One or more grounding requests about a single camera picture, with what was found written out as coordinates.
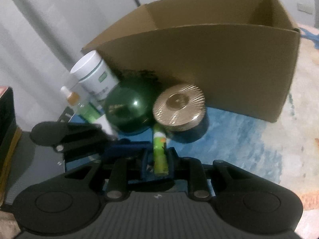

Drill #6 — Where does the clear plastic cup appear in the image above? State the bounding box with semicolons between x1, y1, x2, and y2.
61;71;78;90

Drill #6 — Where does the brown cardboard box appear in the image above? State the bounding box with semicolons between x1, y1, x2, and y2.
82;0;300;122

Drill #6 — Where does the green round cosmetic jar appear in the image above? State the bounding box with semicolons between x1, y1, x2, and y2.
103;77;161;135

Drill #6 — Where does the gold lid black jar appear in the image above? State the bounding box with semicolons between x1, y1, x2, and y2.
153;84;209;144

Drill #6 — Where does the white wall socket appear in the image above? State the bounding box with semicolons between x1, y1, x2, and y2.
297;3;314;15

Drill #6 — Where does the white curtain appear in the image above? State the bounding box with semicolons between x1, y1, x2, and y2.
1;0;156;131

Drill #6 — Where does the green dropper bottle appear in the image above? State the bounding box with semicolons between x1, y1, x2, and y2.
61;86;101;123

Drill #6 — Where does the white supplement bottle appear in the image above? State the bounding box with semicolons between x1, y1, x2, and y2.
70;50;119;110

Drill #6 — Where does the white charger cube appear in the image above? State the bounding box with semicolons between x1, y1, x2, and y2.
93;115;118;141

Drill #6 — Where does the green lip balm tube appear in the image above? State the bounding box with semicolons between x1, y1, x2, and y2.
153;123;169;176

